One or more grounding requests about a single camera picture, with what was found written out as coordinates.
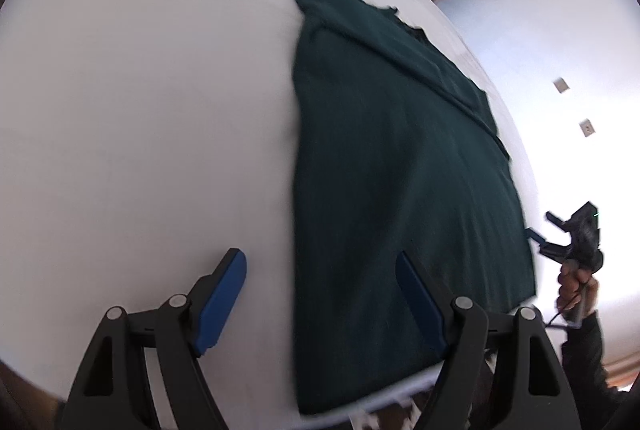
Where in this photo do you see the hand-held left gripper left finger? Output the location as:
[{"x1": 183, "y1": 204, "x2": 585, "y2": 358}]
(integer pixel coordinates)
[{"x1": 60, "y1": 248, "x2": 248, "y2": 430}]

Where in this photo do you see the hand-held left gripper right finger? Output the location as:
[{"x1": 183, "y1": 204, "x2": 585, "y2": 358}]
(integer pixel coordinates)
[{"x1": 395, "y1": 251, "x2": 581, "y2": 430}]

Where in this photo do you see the dark green shirt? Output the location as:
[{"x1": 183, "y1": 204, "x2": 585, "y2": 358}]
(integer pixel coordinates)
[{"x1": 291, "y1": 0, "x2": 538, "y2": 416}]

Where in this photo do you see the person's right forearm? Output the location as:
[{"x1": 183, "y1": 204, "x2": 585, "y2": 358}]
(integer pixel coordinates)
[{"x1": 560, "y1": 310, "x2": 632, "y2": 430}]

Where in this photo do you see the person's right hand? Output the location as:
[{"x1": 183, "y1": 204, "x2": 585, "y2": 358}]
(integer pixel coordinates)
[{"x1": 556, "y1": 261, "x2": 600, "y2": 314}]

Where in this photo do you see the bed with white sheet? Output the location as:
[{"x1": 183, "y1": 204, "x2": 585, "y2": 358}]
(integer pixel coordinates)
[{"x1": 0, "y1": 0, "x2": 546, "y2": 430}]

